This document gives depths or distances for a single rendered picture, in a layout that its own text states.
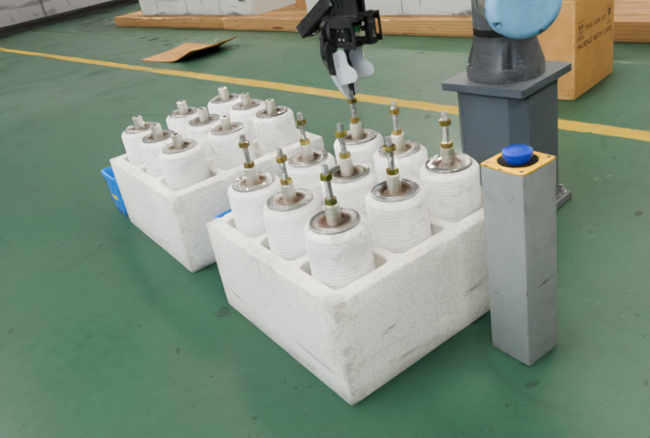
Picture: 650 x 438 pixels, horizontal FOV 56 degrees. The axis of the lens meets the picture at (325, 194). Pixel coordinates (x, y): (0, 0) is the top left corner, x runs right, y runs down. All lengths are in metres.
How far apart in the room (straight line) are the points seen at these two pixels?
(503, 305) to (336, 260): 0.26
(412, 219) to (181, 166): 0.57
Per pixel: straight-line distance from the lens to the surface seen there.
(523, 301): 0.92
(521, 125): 1.25
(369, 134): 1.19
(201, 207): 1.32
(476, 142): 1.30
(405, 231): 0.93
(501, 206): 0.86
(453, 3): 3.11
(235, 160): 1.37
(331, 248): 0.86
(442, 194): 0.99
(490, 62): 1.24
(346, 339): 0.88
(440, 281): 0.97
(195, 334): 1.18
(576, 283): 1.17
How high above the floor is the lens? 0.66
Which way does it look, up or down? 25 degrees down
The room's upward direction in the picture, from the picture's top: 11 degrees counter-clockwise
